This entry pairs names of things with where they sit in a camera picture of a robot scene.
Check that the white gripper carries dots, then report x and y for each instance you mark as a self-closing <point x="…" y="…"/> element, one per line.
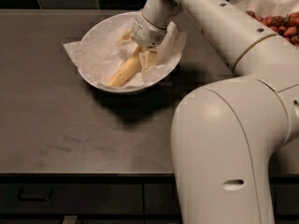
<point x="144" y="33"/>

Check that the yellow banana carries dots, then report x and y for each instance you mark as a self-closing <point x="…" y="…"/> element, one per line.
<point x="125" y="72"/>

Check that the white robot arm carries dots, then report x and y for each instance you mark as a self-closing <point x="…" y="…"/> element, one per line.
<point x="223" y="134"/>

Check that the white paper liner right bowl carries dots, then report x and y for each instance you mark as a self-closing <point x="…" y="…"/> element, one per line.
<point x="268" y="7"/>

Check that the white paper liner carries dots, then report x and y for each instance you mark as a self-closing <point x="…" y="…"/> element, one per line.
<point x="90" y="53"/>

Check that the pile of red strawberries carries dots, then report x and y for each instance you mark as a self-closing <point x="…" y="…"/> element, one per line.
<point x="286" y="26"/>

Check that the right dark drawer front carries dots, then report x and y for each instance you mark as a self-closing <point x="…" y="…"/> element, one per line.
<point x="162" y="199"/>

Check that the dark drawer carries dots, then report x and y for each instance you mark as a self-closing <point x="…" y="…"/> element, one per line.
<point x="162" y="199"/>
<point x="79" y="199"/>

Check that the left dark drawer front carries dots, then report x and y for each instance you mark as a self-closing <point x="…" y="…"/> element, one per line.
<point x="79" y="199"/>

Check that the left black drawer handle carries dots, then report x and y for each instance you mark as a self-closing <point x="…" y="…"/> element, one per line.
<point x="34" y="195"/>

